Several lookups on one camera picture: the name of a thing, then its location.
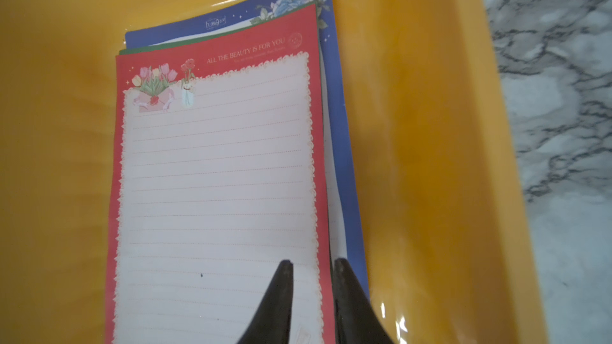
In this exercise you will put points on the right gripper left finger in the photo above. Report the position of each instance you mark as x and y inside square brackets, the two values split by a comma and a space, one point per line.
[271, 323]

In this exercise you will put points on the blue stationery paper stack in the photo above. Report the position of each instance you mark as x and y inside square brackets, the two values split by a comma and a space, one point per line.
[346, 234]

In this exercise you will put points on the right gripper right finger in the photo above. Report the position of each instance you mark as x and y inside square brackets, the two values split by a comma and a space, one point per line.
[356, 321]

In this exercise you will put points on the yellow storage tray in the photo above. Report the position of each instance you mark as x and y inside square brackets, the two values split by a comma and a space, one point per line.
[446, 234]

